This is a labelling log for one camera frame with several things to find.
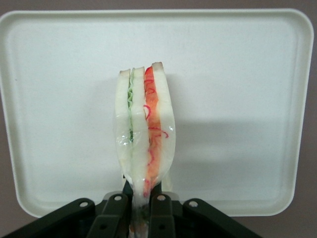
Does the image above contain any triangle sandwich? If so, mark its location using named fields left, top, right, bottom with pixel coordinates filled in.
left=114, top=61, right=177, bottom=238

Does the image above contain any cream plastic tray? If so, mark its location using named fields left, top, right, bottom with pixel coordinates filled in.
left=0, top=8, right=315, bottom=219

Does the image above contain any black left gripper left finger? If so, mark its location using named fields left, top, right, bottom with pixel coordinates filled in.
left=0, top=180, right=134, bottom=238

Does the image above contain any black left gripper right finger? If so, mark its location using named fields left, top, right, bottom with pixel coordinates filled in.
left=148, top=182, right=261, bottom=238

